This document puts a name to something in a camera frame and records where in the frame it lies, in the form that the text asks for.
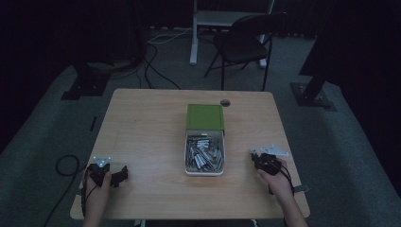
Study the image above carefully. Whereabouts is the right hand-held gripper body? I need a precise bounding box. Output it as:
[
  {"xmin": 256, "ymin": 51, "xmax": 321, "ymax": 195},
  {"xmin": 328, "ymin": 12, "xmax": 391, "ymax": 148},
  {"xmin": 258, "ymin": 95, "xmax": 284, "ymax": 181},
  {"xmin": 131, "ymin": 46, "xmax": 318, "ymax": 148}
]
[{"xmin": 255, "ymin": 144, "xmax": 290, "ymax": 177}]

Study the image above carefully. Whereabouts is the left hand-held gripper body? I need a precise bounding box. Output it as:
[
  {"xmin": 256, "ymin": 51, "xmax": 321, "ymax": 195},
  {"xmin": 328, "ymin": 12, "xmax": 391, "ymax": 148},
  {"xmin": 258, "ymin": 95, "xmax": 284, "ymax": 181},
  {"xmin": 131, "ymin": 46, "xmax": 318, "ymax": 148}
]
[{"xmin": 87, "ymin": 154, "xmax": 113, "ymax": 187}]

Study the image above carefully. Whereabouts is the person's left hand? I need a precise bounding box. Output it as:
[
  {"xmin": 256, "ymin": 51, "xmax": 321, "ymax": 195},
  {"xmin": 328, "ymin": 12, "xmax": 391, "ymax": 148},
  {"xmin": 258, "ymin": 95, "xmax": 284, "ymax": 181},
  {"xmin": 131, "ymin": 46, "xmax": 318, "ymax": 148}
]
[{"xmin": 84, "ymin": 171, "xmax": 113, "ymax": 204}]

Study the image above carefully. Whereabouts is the person's right hand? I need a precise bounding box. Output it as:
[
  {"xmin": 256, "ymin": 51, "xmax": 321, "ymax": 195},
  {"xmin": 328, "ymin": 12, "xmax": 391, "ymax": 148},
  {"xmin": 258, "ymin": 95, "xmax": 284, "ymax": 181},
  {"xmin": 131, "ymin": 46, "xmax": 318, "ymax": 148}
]
[{"xmin": 256, "ymin": 158, "xmax": 295, "ymax": 198}]

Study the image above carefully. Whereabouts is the grey tape tab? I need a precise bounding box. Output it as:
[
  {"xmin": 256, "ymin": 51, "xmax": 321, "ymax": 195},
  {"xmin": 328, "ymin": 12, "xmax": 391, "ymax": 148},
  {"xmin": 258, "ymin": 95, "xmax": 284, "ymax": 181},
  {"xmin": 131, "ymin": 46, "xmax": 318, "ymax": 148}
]
[{"xmin": 292, "ymin": 184, "xmax": 312, "ymax": 194}]

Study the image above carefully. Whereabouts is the pile of silver metal parts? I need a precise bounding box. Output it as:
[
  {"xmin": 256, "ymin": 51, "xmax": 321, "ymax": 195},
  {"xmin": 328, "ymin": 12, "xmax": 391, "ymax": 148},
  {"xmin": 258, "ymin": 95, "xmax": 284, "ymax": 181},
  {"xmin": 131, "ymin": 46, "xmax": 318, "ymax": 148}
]
[{"xmin": 185, "ymin": 131, "xmax": 224, "ymax": 173}]

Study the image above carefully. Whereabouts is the green drawer box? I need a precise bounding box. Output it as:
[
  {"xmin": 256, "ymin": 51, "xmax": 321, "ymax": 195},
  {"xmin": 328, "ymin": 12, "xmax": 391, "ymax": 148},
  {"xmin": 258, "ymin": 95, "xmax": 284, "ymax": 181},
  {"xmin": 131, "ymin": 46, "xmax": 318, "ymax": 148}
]
[{"xmin": 185, "ymin": 103, "xmax": 226, "ymax": 132}]

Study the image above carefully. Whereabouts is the white drawer tray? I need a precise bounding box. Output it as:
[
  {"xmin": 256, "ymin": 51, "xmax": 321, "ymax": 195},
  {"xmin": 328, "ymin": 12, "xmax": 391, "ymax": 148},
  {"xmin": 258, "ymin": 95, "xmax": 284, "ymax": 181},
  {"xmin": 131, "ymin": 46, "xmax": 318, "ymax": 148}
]
[{"xmin": 183, "ymin": 128, "xmax": 226, "ymax": 177}]

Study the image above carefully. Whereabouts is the black floor stand base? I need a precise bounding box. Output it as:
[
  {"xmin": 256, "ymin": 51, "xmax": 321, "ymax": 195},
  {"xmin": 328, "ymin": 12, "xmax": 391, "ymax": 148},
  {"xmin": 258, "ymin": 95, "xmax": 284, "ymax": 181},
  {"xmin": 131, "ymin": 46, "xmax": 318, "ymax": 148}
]
[
  {"xmin": 61, "ymin": 61, "xmax": 112, "ymax": 101},
  {"xmin": 289, "ymin": 74, "xmax": 338, "ymax": 113}
]

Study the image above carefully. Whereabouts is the black folding chair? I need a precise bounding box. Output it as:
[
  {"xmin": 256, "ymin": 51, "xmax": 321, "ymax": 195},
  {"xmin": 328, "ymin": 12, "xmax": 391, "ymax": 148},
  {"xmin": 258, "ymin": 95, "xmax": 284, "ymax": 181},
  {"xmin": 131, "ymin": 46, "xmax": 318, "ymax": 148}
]
[{"xmin": 203, "ymin": 11, "xmax": 289, "ymax": 92}]

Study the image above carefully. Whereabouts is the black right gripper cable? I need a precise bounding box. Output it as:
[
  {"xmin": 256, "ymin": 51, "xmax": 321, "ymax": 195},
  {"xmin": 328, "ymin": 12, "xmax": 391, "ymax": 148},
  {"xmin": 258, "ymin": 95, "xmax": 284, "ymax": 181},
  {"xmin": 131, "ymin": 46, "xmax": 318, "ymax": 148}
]
[{"xmin": 268, "ymin": 164, "xmax": 296, "ymax": 196}]

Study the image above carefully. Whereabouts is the black looped gripper cable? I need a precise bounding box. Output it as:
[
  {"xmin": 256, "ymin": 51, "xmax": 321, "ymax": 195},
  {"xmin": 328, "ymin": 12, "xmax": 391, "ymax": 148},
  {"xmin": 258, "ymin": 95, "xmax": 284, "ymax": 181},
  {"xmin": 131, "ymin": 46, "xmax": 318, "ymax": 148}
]
[{"xmin": 42, "ymin": 153, "xmax": 93, "ymax": 227}]

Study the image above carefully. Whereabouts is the black floor cable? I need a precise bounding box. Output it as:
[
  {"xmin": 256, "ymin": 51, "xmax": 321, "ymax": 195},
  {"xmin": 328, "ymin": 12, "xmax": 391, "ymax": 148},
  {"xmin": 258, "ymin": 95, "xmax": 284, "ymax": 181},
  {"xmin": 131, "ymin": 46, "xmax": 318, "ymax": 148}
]
[{"xmin": 134, "ymin": 43, "xmax": 183, "ymax": 91}]

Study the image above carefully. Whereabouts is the white floor cable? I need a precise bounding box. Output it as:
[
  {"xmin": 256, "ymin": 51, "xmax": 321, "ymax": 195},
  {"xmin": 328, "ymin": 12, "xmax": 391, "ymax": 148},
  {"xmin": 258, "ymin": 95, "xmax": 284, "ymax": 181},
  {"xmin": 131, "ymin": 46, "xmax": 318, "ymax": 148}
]
[{"xmin": 147, "ymin": 27, "xmax": 194, "ymax": 45}]

